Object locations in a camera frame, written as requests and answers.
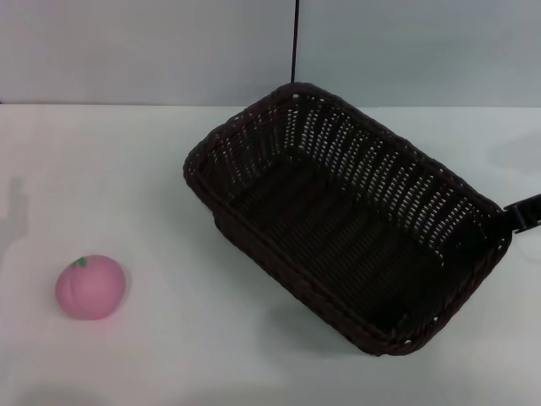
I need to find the black woven rectangular basket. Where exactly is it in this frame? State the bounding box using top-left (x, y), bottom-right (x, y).
top-left (183, 81), bottom-right (513, 359)

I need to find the pink toy peach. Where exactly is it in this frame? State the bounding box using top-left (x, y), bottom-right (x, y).
top-left (54, 254), bottom-right (128, 321)

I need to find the black vertical wall strip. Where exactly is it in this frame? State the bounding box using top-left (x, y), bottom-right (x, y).
top-left (289, 0), bottom-right (301, 85)

